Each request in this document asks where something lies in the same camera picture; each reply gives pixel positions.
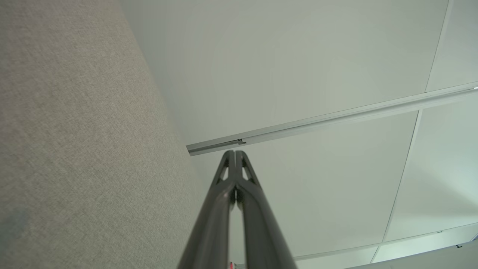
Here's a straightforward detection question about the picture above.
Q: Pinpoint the aluminium ceiling rail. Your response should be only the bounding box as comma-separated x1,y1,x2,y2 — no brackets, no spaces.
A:
186,81,478,157

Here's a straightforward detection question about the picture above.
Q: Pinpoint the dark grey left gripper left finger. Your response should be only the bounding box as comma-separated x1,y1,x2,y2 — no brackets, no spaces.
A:
177,150,236,269

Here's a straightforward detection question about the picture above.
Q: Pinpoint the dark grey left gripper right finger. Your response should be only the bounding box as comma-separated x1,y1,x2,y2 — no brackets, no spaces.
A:
236,151,297,269

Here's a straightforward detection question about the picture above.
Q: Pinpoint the white partition panel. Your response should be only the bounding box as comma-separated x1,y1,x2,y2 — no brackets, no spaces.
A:
344,239,478,269

